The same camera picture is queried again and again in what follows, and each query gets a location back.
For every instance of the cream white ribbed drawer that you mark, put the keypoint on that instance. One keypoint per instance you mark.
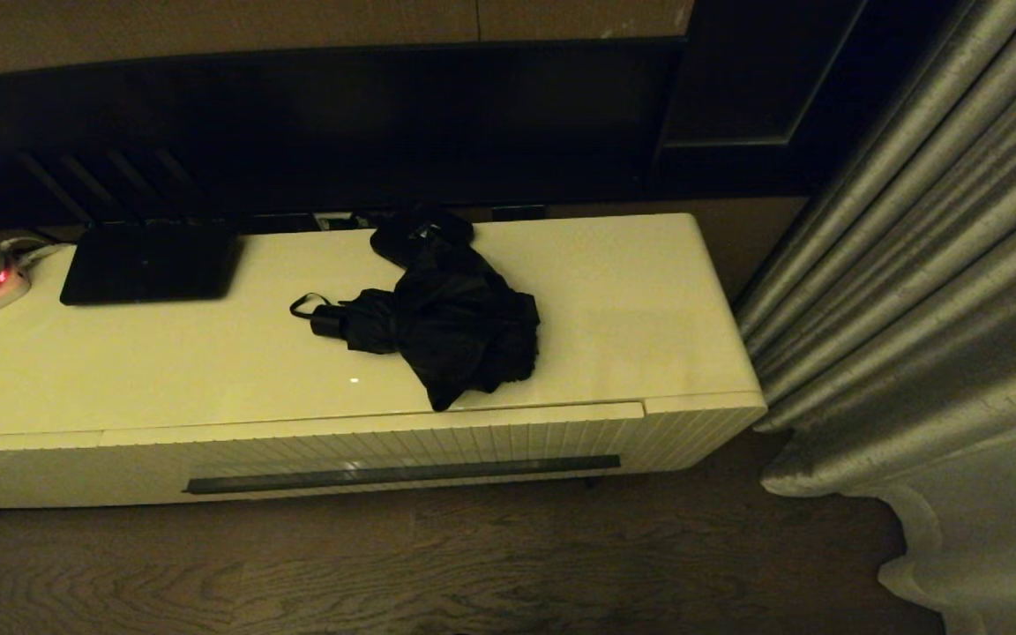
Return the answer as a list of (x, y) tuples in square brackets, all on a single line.
[(473, 441)]

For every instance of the white tv cabinet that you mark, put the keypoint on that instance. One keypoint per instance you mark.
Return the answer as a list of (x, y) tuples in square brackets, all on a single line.
[(631, 309)]

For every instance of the black folded umbrella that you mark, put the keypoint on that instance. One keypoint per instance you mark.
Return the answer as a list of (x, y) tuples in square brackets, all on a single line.
[(455, 326)]

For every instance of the small black square box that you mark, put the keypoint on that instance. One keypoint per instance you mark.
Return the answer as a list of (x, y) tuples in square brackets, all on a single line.
[(402, 242)]

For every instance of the black television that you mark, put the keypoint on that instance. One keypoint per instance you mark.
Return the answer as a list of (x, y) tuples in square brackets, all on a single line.
[(340, 132)]

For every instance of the black wifi router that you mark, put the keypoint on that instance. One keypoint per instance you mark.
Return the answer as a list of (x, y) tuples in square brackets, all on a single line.
[(146, 265)]

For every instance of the grey pleated curtain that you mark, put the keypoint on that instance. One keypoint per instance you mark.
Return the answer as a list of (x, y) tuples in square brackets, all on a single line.
[(914, 309)]

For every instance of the dark framed wall panel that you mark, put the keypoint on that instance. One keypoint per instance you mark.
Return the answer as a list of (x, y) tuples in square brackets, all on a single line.
[(737, 79)]

